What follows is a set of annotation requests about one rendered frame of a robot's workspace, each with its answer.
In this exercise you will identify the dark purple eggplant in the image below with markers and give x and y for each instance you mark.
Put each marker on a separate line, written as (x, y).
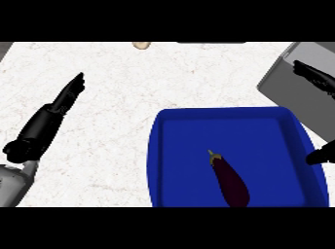
(233, 184)

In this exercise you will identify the small tan object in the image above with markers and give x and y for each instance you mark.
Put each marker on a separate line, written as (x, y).
(140, 44)

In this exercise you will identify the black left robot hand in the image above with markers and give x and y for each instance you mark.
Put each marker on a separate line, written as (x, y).
(44, 124)

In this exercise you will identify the blue plastic tray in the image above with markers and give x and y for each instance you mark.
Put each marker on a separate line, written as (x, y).
(236, 159)

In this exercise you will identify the grey box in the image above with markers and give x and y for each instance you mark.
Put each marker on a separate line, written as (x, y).
(304, 87)

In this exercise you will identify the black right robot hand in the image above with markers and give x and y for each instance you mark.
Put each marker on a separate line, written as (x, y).
(331, 85)

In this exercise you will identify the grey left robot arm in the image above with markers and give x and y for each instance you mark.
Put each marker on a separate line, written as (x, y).
(3, 186)

